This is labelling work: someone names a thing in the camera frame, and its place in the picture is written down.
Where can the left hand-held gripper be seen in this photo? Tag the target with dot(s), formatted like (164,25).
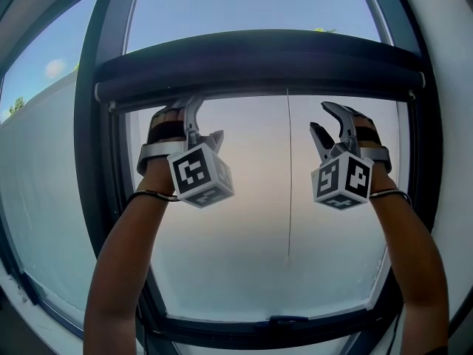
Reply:
(192,172)

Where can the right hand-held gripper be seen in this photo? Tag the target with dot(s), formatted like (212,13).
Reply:
(354,179)

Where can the person's left forearm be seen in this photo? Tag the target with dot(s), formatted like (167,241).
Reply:
(122,253)

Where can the person's right forearm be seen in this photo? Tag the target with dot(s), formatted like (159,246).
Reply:
(414,272)

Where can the person's right hand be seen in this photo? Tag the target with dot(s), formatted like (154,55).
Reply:
(364,122)

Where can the person's left hand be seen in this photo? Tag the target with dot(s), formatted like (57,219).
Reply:
(168,117)

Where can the person's black shirt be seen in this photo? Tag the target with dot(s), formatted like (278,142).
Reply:
(436,351)

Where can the dark grey sliding door frame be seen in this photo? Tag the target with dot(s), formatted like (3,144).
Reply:
(88,142)

